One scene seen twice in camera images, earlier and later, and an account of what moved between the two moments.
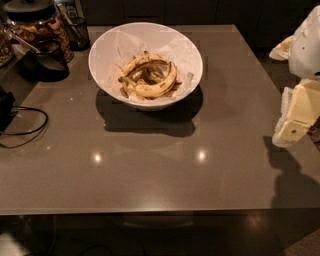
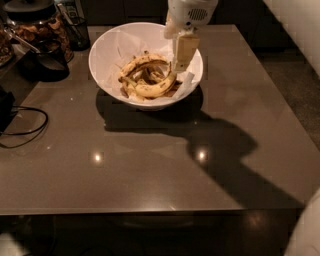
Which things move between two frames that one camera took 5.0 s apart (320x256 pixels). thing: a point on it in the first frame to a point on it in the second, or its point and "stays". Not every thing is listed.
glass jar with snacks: (37, 21) stays
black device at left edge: (7, 102) stays
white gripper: (306, 50) to (190, 14)
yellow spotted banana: (151, 91) stays
